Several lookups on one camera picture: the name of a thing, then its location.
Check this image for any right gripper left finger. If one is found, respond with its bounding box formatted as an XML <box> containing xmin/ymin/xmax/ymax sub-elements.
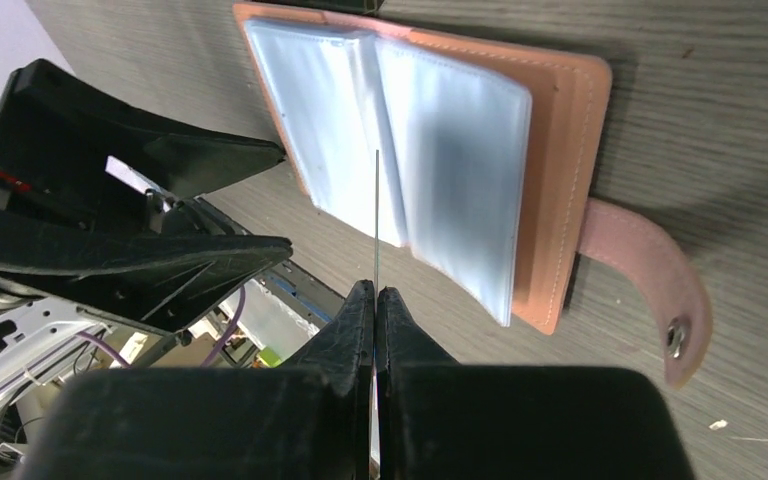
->
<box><xmin>16</xmin><ymin>280</ymin><xmax>375</xmax><ymax>479</ymax></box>

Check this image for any black credit card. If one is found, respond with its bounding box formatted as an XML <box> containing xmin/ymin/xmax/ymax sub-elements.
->
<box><xmin>255</xmin><ymin>0</ymin><xmax>385</xmax><ymax>16</ymax></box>
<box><xmin>371</xmin><ymin>149</ymin><xmax>382</xmax><ymax>479</ymax></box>

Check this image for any brown leather card holder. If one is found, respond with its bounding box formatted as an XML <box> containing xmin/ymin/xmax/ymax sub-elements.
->
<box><xmin>232</xmin><ymin>1</ymin><xmax>715</xmax><ymax>390</ymax></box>

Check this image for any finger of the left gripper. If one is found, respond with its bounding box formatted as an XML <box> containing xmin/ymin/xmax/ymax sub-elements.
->
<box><xmin>0</xmin><ymin>59</ymin><xmax>285</xmax><ymax>219</ymax></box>
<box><xmin>0</xmin><ymin>210</ymin><xmax>293</xmax><ymax>334</ymax></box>

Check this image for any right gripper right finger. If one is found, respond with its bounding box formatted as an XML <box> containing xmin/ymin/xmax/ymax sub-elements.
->
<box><xmin>375</xmin><ymin>287</ymin><xmax>694</xmax><ymax>479</ymax></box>

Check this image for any aluminium rail frame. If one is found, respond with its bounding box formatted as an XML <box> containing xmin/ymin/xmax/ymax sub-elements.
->
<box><xmin>0</xmin><ymin>298</ymin><xmax>114</xmax><ymax>458</ymax></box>

